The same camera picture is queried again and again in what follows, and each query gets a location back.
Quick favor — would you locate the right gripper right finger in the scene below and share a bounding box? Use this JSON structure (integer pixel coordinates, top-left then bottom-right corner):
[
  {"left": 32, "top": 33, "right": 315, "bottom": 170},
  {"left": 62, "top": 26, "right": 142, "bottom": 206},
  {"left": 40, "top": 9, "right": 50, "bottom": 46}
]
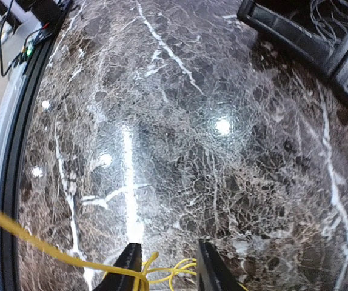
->
[{"left": 196, "top": 239, "right": 247, "bottom": 291}]

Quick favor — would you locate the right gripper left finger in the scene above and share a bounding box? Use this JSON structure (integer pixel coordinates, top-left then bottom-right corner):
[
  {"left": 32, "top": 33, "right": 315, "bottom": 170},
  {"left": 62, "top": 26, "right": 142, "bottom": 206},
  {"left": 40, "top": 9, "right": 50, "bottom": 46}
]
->
[{"left": 93, "top": 242, "right": 149, "bottom": 291}]

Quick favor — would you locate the yellow cable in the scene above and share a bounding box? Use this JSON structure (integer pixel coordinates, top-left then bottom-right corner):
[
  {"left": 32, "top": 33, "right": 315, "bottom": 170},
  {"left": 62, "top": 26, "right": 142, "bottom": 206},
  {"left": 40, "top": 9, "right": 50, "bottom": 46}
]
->
[{"left": 0, "top": 201, "right": 249, "bottom": 291}]

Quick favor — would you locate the grey cable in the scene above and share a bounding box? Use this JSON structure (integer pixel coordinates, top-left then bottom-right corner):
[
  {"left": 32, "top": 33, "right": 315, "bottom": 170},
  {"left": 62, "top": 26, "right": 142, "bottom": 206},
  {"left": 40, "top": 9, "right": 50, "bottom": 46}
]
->
[{"left": 309, "top": 0, "right": 348, "bottom": 43}]

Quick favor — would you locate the black three-compartment bin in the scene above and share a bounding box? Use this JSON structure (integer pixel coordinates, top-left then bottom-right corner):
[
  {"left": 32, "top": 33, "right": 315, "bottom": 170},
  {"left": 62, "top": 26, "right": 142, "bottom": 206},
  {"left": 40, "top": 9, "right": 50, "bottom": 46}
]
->
[{"left": 237, "top": 1, "right": 348, "bottom": 104}]

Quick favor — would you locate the black front rail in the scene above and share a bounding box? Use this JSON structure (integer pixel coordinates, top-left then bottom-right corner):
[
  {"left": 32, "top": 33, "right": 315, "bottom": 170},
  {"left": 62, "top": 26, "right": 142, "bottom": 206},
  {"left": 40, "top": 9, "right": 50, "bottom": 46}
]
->
[{"left": 0, "top": 1, "right": 75, "bottom": 290}]

